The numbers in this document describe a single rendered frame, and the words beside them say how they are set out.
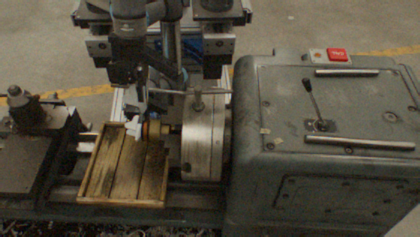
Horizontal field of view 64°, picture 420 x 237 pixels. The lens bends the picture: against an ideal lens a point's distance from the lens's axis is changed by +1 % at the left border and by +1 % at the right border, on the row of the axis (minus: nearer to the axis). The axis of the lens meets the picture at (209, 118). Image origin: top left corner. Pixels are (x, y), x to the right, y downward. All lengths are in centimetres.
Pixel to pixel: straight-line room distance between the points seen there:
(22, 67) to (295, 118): 275
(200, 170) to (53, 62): 246
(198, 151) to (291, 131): 27
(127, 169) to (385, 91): 92
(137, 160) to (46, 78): 196
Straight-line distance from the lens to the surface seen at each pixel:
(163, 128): 112
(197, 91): 93
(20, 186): 130
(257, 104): 100
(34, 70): 329
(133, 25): 80
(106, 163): 135
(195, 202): 124
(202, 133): 98
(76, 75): 312
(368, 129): 104
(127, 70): 83
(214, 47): 150
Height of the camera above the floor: 198
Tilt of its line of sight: 49 degrees down
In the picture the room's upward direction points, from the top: 2 degrees clockwise
